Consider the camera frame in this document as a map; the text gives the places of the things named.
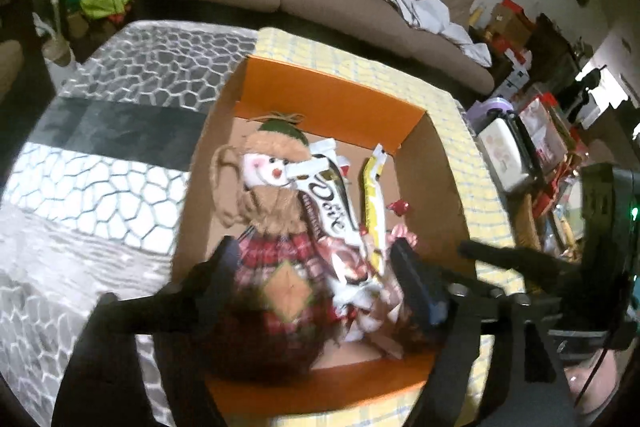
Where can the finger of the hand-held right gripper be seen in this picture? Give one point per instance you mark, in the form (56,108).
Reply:
(500,255)

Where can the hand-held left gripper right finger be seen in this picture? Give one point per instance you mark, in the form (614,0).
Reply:
(416,289)

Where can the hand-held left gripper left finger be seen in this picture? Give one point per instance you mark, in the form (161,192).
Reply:
(227,269)

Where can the pink candies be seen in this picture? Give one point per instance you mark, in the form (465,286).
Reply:
(407,234)

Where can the yellow chocolate bar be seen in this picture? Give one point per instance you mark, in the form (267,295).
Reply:
(373,212)

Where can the plaid snowman plush doll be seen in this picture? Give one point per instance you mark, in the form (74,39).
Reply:
(265,172)

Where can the white brown chocolate bar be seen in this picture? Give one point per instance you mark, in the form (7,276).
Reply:
(330,207)

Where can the orange cardboard box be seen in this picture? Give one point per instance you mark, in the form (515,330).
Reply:
(325,92)

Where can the grey pebble patterned desktop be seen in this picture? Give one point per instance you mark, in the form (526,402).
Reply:
(150,57)

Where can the person's right hand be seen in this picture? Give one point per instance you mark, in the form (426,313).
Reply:
(590,384)

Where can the wicker basket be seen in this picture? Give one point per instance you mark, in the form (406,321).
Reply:
(527,223)

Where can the white purple small appliance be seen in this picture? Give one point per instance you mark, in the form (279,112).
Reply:
(505,152)

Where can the red gift packaging pile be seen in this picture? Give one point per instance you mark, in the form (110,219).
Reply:
(544,127)

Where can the brown cardboard carton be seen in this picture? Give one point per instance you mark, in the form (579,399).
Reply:
(506,24)

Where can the yellow checked tablecloth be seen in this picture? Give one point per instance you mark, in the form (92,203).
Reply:
(320,52)

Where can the white crumpled clothes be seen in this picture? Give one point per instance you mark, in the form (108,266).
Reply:
(440,21)

